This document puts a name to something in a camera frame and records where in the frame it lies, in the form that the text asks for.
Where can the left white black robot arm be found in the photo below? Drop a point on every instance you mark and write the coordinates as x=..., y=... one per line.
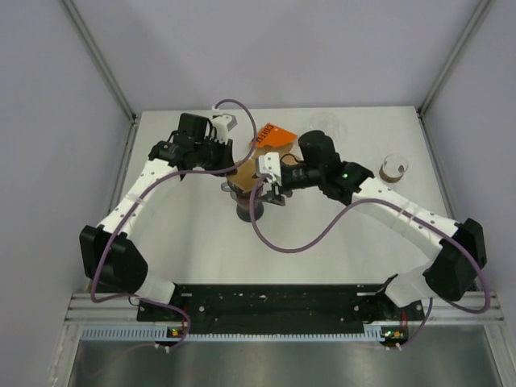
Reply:
x=110, y=250

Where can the grey slotted cable duct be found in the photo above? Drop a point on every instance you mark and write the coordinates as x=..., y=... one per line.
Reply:
x=124, y=333

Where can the clear glass with brown band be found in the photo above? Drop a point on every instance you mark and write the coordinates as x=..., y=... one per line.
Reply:
x=393, y=168

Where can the clear plastic coffee dripper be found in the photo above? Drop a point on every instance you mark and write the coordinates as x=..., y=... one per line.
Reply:
x=231, y=188

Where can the orange coffee filter package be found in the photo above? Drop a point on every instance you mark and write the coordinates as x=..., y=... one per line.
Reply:
x=273, y=136

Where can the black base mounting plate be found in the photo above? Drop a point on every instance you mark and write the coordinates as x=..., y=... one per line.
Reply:
x=288, y=309

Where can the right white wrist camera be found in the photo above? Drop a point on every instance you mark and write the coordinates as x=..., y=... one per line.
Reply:
x=269, y=166

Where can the clear glass cup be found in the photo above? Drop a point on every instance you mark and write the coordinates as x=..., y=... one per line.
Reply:
x=328, y=123

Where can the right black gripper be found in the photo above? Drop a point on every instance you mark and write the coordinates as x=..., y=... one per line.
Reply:
x=278, y=191

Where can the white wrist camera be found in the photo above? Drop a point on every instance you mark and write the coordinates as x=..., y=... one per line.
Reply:
x=269, y=166
x=223, y=123

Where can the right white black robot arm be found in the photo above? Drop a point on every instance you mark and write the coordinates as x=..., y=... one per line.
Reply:
x=455, y=251

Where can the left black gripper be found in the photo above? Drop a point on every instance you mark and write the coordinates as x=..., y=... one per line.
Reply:
x=226, y=160

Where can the brown paper coffee filter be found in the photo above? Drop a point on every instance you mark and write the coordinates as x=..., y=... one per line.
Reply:
x=244, y=178

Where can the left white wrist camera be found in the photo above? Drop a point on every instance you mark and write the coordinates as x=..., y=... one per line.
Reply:
x=223, y=123

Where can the brown paper filter stack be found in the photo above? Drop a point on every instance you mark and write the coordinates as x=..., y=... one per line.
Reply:
x=290, y=154

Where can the glass carafe with red rim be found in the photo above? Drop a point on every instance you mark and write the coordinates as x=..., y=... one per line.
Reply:
x=244, y=209

